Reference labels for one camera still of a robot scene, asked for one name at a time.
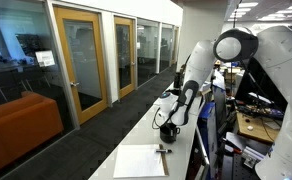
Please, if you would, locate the near wooden door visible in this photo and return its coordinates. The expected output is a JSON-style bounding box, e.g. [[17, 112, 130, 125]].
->
[[54, 6, 107, 124]]

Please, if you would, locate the paper sign on glass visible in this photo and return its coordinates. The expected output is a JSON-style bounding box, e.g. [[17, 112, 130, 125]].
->
[[35, 50, 55, 67]]

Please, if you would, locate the orange sofa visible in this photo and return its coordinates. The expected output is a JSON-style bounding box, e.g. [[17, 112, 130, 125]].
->
[[0, 91, 63, 169]]

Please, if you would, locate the black bin with lettering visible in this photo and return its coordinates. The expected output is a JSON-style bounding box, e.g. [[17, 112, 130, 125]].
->
[[167, 89, 181, 96]]

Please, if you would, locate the wooden door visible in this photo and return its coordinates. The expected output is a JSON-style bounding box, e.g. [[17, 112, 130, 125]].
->
[[114, 16, 134, 98], [54, 6, 107, 124]]

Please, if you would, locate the black marker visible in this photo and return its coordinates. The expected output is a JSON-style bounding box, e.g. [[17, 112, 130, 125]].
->
[[155, 149, 172, 153]]

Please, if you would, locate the black mug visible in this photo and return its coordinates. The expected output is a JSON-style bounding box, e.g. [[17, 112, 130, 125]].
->
[[160, 123, 180, 143]]

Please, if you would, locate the black monitor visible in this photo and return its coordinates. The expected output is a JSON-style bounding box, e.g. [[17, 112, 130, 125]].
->
[[235, 58, 287, 112]]

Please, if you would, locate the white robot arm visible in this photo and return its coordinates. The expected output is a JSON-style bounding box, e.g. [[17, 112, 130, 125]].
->
[[160, 26, 292, 180]]

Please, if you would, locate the black orange clamp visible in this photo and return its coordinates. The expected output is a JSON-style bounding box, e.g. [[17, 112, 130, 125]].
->
[[223, 138, 242, 154]]

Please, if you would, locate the wooden board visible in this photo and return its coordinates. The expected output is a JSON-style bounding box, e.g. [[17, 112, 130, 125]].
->
[[236, 112, 280, 143]]

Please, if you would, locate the far wooden door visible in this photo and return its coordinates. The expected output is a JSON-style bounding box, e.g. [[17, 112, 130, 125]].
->
[[114, 16, 134, 98]]

